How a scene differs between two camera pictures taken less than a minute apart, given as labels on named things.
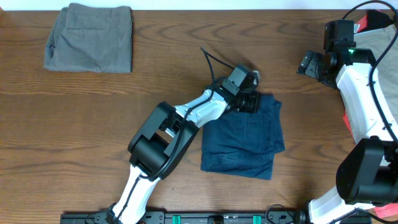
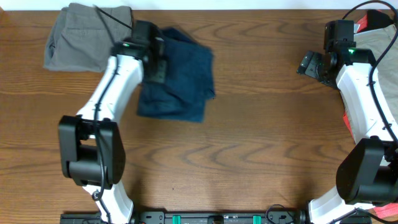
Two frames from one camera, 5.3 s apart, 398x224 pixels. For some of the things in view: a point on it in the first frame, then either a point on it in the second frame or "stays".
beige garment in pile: x=378 y=39 stays
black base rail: x=111 y=216 stays
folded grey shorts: x=91 y=38 stays
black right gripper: x=310 y=65 stays
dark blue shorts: x=244 y=143 -> x=189 y=80
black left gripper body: x=252 y=102 -> x=158 y=69
